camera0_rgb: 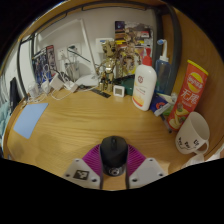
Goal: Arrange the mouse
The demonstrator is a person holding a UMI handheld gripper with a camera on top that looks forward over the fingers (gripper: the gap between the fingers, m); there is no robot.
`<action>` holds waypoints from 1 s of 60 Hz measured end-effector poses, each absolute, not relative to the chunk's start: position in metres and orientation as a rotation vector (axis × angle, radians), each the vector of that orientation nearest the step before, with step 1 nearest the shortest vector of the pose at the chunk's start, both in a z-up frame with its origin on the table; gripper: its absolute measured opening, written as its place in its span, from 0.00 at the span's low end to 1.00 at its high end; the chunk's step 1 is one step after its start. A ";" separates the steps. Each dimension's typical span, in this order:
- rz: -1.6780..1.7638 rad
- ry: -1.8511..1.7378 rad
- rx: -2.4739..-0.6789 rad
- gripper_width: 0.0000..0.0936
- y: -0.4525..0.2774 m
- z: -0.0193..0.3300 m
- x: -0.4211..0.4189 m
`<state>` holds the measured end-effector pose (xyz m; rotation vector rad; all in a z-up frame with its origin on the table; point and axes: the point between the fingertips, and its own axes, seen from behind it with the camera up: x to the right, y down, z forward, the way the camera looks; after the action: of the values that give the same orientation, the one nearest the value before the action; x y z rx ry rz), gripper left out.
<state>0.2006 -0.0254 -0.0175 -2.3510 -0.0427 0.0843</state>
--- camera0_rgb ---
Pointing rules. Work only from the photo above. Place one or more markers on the teal striped bedding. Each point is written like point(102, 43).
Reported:
point(3, 120)

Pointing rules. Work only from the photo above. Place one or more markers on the black hanging bag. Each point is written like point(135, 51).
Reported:
point(14, 95)

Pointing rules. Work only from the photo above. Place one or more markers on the blue tissue pack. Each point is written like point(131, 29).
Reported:
point(160, 104)

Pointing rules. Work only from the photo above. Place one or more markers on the white red-capped lotion bottle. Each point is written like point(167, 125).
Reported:
point(144, 86)

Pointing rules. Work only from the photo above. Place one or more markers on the golden robot figurine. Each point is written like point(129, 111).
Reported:
point(108, 66)

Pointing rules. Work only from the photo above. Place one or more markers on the blue model kit box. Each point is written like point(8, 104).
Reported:
point(43, 65)

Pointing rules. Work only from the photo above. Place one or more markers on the grey metal cup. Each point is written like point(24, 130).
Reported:
point(71, 68)

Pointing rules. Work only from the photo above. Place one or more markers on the printed figurine box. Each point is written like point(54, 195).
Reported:
point(145, 31)

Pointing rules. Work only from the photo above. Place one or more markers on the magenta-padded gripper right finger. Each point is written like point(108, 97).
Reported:
point(148, 171)

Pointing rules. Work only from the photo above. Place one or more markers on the red chips can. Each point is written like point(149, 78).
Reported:
point(188, 95)

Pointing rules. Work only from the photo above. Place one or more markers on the white printed mug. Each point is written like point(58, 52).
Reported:
point(193, 133)

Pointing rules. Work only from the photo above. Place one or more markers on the black computer mouse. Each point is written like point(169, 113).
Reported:
point(114, 151)

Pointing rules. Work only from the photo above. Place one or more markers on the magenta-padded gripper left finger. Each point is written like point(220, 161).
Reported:
point(78, 171)

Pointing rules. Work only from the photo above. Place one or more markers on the small white cube clock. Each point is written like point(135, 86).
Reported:
point(118, 90)

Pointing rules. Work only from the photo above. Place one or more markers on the white power strip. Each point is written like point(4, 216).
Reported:
point(70, 86)

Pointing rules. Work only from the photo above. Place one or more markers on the light blue mouse pad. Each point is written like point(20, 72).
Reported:
point(30, 118)

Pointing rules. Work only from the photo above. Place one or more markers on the white charger block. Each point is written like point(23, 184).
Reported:
point(56, 81)

